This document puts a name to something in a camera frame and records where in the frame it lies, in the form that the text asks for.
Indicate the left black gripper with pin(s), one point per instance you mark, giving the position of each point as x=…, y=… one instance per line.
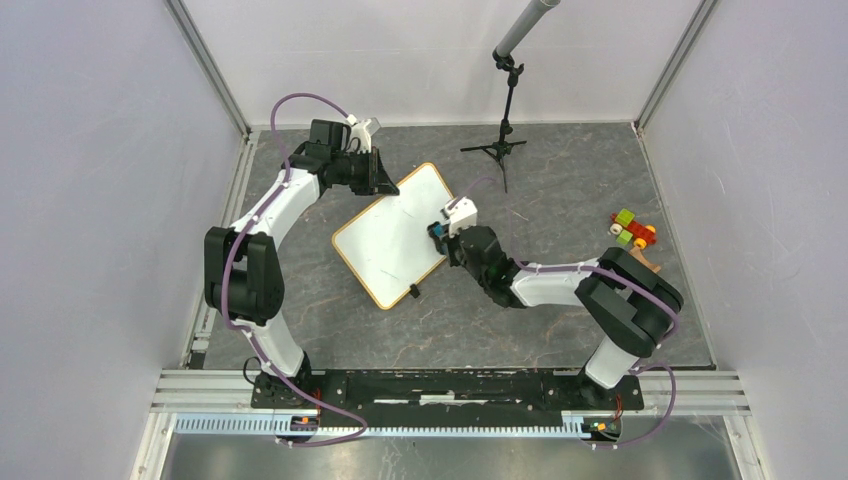
x=385, y=185

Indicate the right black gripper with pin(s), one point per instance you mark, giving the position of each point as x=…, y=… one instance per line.
x=450, y=244

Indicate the yellow framed whiteboard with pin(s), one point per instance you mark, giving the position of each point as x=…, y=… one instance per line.
x=386, y=246

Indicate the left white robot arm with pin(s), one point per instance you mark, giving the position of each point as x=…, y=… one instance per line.
x=243, y=279

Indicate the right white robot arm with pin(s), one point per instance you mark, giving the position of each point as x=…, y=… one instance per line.
x=634, y=306

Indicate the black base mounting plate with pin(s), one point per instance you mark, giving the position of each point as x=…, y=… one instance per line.
x=416, y=398

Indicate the colourful toy brick car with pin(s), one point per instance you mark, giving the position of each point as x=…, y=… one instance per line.
x=627, y=230

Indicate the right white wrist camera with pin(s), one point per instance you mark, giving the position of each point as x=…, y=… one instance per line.
x=460, y=213

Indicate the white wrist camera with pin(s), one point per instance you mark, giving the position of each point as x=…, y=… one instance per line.
x=460, y=213
x=361, y=133

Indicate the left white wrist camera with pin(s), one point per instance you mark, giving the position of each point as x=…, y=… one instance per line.
x=361, y=133

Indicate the black tripod camera stand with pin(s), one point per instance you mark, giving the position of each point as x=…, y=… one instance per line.
x=504, y=61

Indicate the grey slotted cable duct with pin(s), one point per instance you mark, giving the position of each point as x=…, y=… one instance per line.
x=303, y=426

